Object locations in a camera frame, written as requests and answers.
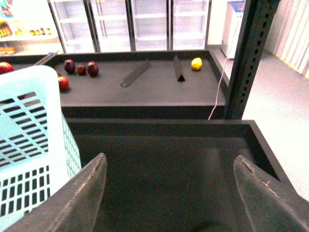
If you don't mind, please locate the glass door refrigerator row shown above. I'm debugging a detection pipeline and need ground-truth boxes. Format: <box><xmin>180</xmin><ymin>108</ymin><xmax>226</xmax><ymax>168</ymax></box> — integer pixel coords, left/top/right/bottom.
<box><xmin>48</xmin><ymin>0</ymin><xmax>211</xmax><ymax>53</ymax></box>

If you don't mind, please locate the shelf of sauce bottles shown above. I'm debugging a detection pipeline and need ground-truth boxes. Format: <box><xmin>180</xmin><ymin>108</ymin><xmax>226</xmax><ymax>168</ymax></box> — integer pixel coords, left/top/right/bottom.
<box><xmin>0</xmin><ymin>19</ymin><xmax>55</xmax><ymax>56</ymax></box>

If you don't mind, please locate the dark red apple right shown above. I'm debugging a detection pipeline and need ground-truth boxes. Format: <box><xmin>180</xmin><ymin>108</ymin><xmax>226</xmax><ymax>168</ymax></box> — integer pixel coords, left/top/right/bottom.
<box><xmin>87</xmin><ymin>61</ymin><xmax>99</xmax><ymax>76</ymax></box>

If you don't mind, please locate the black divider strip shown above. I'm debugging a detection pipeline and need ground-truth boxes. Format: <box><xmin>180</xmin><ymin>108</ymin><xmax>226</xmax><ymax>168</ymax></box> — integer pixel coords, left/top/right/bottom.
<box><xmin>120</xmin><ymin>59</ymin><xmax>151</xmax><ymax>87</ymax></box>
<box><xmin>173</xmin><ymin>55</ymin><xmax>185</xmax><ymax>83</ymax></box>

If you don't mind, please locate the yellow lemon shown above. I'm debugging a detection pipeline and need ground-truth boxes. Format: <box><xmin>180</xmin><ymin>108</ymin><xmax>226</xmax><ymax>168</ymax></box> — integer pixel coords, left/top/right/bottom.
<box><xmin>191</xmin><ymin>58</ymin><xmax>202</xmax><ymax>71</ymax></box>

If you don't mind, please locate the black display tray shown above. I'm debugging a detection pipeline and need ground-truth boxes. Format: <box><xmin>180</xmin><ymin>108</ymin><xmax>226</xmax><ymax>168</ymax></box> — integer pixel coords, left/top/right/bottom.
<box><xmin>43</xmin><ymin>50</ymin><xmax>230</xmax><ymax>119</ymax></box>
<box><xmin>67</xmin><ymin>118</ymin><xmax>294</xmax><ymax>232</ymax></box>
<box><xmin>0</xmin><ymin>54</ymin><xmax>57</xmax><ymax>73</ymax></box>

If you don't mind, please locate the black left display tray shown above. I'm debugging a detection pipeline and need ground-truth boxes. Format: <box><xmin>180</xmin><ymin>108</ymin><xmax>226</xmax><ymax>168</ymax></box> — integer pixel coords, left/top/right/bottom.
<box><xmin>0</xmin><ymin>54</ymin><xmax>57</xmax><ymax>73</ymax></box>

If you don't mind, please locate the black right rack post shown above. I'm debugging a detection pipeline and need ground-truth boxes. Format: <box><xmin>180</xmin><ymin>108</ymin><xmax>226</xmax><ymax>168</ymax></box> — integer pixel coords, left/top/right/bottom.
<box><xmin>223</xmin><ymin>0</ymin><xmax>280</xmax><ymax>119</ymax></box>

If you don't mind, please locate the white blue chest freezer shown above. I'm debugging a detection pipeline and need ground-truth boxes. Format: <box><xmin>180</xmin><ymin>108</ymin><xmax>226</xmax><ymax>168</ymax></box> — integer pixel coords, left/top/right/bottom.
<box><xmin>221</xmin><ymin>0</ymin><xmax>246</xmax><ymax>59</ymax></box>

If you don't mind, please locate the black lower display tray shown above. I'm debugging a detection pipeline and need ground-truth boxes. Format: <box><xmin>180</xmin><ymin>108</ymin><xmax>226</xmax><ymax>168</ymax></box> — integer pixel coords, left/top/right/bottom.
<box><xmin>67</xmin><ymin>118</ymin><xmax>294</xmax><ymax>232</ymax></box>

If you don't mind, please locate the small dark red apple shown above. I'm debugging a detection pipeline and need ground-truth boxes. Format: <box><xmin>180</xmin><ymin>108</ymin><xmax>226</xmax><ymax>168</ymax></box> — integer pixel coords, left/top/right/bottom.
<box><xmin>76</xmin><ymin>64</ymin><xmax>86</xmax><ymax>75</ymax></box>

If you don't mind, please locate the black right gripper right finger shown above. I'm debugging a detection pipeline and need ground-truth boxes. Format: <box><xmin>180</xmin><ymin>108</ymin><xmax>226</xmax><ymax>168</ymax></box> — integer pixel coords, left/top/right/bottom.
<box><xmin>233</xmin><ymin>155</ymin><xmax>309</xmax><ymax>232</ymax></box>

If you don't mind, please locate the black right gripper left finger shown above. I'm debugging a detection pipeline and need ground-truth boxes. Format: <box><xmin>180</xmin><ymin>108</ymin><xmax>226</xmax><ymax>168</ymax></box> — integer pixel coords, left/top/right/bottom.
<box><xmin>7</xmin><ymin>153</ymin><xmax>107</xmax><ymax>232</ymax></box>

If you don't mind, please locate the black divider strip left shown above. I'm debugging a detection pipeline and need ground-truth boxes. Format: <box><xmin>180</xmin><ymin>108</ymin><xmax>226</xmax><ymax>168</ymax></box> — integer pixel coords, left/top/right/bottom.
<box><xmin>120</xmin><ymin>59</ymin><xmax>151</xmax><ymax>87</ymax></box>

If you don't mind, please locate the red yellow apple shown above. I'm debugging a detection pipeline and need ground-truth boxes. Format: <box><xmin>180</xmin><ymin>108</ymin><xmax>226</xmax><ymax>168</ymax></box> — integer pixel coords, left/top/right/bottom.
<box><xmin>58</xmin><ymin>76</ymin><xmax>69</xmax><ymax>91</ymax></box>

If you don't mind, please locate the pink cable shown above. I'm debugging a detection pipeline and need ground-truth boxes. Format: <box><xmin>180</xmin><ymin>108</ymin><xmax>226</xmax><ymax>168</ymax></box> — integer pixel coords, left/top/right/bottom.
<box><xmin>208</xmin><ymin>0</ymin><xmax>247</xmax><ymax>121</ymax></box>

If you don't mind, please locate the dark red apple back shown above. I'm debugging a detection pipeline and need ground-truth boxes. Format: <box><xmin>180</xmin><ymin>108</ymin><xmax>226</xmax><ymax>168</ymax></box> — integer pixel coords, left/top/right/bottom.
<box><xmin>64</xmin><ymin>59</ymin><xmax>76</xmax><ymax>74</ymax></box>

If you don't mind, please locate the light blue plastic basket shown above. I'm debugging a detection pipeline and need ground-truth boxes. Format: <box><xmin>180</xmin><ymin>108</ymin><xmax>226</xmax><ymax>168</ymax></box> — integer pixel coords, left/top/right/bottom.
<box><xmin>0</xmin><ymin>65</ymin><xmax>81</xmax><ymax>231</ymax></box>

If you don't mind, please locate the black upper display tray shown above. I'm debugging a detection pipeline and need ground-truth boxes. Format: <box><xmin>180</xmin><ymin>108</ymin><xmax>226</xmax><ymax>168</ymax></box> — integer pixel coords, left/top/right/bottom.
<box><xmin>43</xmin><ymin>50</ymin><xmax>230</xmax><ymax>119</ymax></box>

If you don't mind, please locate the black divider strip right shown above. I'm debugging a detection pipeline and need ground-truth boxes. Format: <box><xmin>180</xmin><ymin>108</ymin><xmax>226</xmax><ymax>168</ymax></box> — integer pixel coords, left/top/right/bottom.
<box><xmin>173</xmin><ymin>55</ymin><xmax>185</xmax><ymax>83</ymax></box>

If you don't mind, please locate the bright red apple behind post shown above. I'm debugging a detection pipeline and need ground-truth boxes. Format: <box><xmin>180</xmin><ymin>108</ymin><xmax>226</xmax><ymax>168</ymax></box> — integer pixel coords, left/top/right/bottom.
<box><xmin>0</xmin><ymin>62</ymin><xmax>14</xmax><ymax>74</ymax></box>

